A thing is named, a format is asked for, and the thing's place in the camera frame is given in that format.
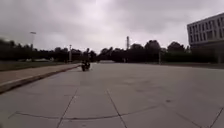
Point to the lattice tower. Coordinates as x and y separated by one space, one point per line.
127 42

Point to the dark motorcycle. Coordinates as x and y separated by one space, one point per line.
85 65

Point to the grey paved plaza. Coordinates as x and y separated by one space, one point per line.
133 93

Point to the row of dark trees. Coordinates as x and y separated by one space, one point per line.
150 53

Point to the white pole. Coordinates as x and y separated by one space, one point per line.
70 53

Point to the grass strip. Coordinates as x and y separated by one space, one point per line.
20 65

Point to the raised paved strip with kerb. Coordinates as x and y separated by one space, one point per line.
20 75

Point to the grey building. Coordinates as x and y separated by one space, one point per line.
208 33

